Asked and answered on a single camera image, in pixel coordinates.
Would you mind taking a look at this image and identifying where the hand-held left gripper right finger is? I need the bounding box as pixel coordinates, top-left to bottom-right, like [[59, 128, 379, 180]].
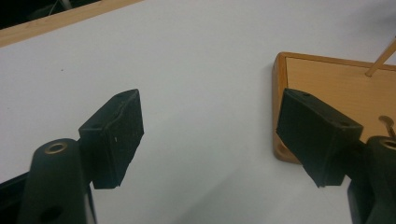
[[276, 88, 364, 189]]

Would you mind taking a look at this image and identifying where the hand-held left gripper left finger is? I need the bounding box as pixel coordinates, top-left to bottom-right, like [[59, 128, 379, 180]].
[[78, 89, 145, 190]]

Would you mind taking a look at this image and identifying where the wooden picture frame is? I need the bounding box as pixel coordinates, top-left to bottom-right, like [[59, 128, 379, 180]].
[[271, 36, 396, 165]]

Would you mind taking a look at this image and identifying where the white paper sheet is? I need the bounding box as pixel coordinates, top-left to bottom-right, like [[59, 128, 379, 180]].
[[0, 0, 396, 224]]

